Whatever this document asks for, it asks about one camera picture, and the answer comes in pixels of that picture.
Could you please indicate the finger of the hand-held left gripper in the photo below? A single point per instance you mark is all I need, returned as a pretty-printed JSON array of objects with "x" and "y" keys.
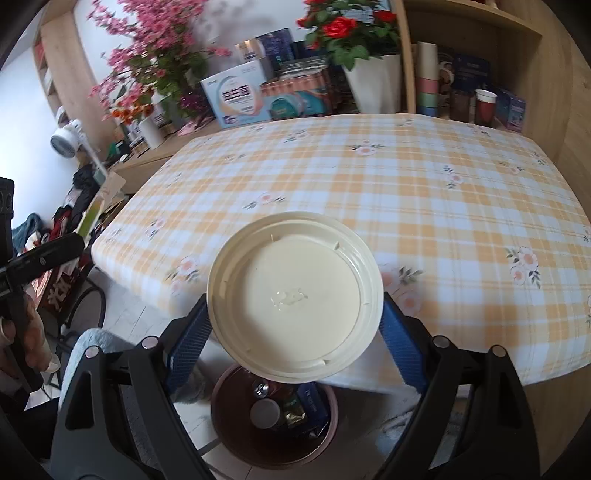
[{"x": 51, "y": 256}]

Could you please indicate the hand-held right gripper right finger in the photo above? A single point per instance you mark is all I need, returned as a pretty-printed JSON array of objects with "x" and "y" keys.
[{"x": 404, "y": 350}]

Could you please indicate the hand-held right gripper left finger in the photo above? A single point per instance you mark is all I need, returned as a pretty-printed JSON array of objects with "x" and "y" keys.
[{"x": 187, "y": 350}]

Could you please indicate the white paper bowl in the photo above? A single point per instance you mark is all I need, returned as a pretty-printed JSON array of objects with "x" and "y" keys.
[{"x": 264, "y": 414}]

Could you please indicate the dark blue cardboard box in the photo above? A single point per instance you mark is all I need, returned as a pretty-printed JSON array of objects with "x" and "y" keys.
[{"x": 314, "y": 406}]

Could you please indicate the brown round trash bin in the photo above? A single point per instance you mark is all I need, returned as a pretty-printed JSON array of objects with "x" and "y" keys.
[{"x": 240, "y": 443}]

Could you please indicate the cream plastic lid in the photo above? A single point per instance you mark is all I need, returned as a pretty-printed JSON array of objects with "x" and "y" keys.
[{"x": 295, "y": 295}]

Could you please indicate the green foil sachet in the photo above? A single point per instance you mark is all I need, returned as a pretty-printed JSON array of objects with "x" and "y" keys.
[{"x": 293, "y": 411}]

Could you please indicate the person's left hand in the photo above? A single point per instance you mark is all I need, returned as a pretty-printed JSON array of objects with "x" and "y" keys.
[{"x": 37, "y": 337}]

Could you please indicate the red printed carton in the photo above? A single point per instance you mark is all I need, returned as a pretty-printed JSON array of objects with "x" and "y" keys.
[{"x": 60, "y": 286}]

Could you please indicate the pile of dark clothes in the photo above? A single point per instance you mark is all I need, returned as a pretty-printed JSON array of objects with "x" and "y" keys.
[{"x": 83, "y": 184}]

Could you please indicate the white standing fan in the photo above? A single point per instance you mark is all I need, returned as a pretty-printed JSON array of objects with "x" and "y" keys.
[{"x": 64, "y": 138}]

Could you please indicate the grey blue fuzzy cloth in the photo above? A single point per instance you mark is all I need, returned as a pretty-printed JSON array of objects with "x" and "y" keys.
[{"x": 92, "y": 339}]

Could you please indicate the low wooden sideboard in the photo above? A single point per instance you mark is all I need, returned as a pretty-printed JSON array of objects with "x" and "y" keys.
[{"x": 152, "y": 161}]

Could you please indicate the orange artificial flowers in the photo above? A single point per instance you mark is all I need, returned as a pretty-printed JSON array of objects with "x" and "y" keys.
[{"x": 131, "y": 108}]

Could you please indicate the white ribbed vase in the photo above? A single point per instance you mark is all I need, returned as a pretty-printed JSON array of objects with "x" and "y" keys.
[{"x": 151, "y": 134}]

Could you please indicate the narrow wooden bookcase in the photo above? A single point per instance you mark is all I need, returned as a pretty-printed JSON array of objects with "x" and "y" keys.
[{"x": 69, "y": 55}]

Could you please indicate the pink cloth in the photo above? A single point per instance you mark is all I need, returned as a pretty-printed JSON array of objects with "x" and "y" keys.
[{"x": 196, "y": 124}]

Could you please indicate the purple artificial flower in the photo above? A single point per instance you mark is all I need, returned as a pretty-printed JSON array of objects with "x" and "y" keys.
[{"x": 191, "y": 104}]

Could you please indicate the pink blossom artificial plant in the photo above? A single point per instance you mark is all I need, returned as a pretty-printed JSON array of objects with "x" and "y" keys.
[{"x": 152, "y": 50}]

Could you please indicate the white pastel product box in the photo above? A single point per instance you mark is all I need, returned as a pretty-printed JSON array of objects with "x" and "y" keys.
[{"x": 235, "y": 99}]

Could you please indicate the brown cup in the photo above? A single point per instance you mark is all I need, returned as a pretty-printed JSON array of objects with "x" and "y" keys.
[{"x": 462, "y": 107}]

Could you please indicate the red paper cup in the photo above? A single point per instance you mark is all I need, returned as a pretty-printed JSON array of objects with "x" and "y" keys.
[{"x": 485, "y": 108}]

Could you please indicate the small blue purple box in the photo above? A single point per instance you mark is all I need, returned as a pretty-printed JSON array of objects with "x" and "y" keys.
[{"x": 511, "y": 110}]

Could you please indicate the white faceted vase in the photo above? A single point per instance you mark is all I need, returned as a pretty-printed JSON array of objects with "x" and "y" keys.
[{"x": 374, "y": 85}]

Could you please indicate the shrink-wrapped peach teal pack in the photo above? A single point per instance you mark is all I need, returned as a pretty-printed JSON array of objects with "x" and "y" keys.
[{"x": 300, "y": 99}]

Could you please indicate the stack of pastel paper cups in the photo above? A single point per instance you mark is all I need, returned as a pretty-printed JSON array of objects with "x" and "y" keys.
[{"x": 427, "y": 78}]

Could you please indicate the silver box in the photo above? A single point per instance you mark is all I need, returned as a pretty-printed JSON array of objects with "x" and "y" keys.
[{"x": 251, "y": 51}]

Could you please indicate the dark blue printed box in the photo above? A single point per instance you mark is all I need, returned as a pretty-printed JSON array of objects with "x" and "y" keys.
[{"x": 468, "y": 69}]

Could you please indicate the flat dark box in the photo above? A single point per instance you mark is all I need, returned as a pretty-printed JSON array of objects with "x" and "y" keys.
[{"x": 304, "y": 67}]

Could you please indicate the dark blue patterned box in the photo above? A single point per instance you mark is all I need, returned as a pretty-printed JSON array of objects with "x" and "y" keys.
[{"x": 277, "y": 45}]

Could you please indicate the wooden shelf unit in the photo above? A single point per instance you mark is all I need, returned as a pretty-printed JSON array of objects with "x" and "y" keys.
[{"x": 531, "y": 55}]

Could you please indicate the red artificial roses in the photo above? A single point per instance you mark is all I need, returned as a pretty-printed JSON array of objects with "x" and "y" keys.
[{"x": 351, "y": 27}]

